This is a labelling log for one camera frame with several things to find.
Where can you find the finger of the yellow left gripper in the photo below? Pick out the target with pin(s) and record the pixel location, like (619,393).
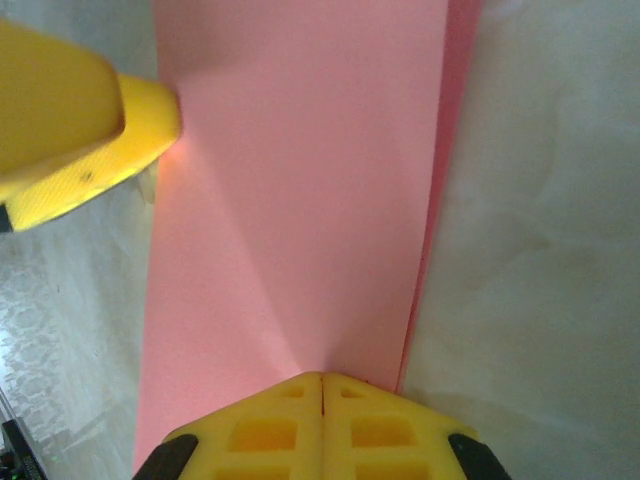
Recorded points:
(55,95)
(115,155)

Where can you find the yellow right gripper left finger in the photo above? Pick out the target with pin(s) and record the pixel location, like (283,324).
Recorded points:
(260,435)

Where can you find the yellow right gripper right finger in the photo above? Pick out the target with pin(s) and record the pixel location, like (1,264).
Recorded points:
(390,435)

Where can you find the pink square paper sheet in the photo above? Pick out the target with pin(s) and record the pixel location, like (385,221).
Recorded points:
(300,200)

